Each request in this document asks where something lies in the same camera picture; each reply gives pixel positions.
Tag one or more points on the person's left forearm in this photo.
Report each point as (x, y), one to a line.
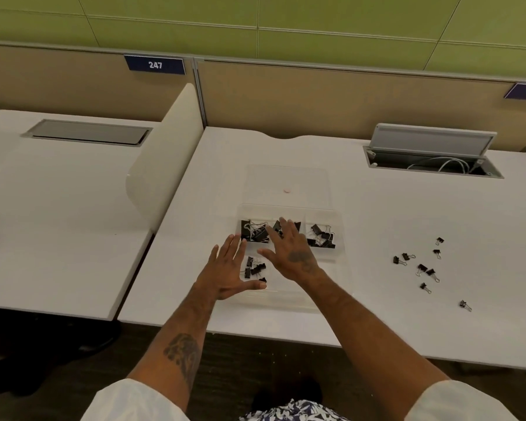
(179, 341)

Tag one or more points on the person's white right sleeve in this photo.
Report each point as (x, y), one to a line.
(460, 405)

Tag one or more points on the person's left middle finger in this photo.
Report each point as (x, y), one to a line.
(234, 247)

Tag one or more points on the pile of black binder clips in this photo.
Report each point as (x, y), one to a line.
(322, 237)
(254, 231)
(296, 225)
(256, 269)

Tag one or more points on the blue white patterned shorts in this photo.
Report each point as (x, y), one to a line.
(293, 412)

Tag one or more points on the person's left little finger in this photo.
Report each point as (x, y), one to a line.
(213, 255)

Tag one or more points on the person's right thumb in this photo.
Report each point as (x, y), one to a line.
(267, 256)

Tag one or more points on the person's left thumb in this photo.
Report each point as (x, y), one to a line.
(256, 285)

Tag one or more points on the person's white sleeve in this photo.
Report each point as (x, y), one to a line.
(460, 405)
(131, 403)

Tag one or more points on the white curved desk divider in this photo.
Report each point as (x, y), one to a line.
(166, 166)

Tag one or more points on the person's white left sleeve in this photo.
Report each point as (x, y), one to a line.
(131, 403)

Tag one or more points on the person's right middle finger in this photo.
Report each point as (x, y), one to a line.
(285, 230)

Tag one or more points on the beige partition panel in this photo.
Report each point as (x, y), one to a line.
(355, 105)
(70, 83)

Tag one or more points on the person's left hand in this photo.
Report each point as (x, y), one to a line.
(225, 276)

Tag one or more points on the scattered black binder clips group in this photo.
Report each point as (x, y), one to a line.
(422, 270)

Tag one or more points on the grey partition post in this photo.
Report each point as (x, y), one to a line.
(200, 92)

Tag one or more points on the person's right forearm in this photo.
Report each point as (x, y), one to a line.
(368, 341)

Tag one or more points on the person's right hand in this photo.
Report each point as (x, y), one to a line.
(294, 258)

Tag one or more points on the clear plastic organizer box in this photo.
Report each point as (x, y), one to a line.
(289, 188)

